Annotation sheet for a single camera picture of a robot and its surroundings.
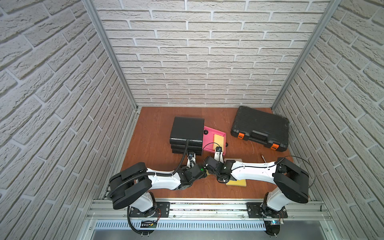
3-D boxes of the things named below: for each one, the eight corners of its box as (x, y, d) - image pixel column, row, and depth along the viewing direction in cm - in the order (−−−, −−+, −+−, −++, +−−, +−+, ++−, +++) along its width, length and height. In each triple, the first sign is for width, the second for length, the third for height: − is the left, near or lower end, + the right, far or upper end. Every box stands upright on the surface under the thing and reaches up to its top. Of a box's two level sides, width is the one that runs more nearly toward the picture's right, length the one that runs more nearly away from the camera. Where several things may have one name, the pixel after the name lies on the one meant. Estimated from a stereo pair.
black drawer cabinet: (172, 162, 91) (168, 148, 77) (175, 133, 105) (172, 116, 91) (203, 162, 91) (205, 148, 78) (202, 133, 106) (203, 117, 92)
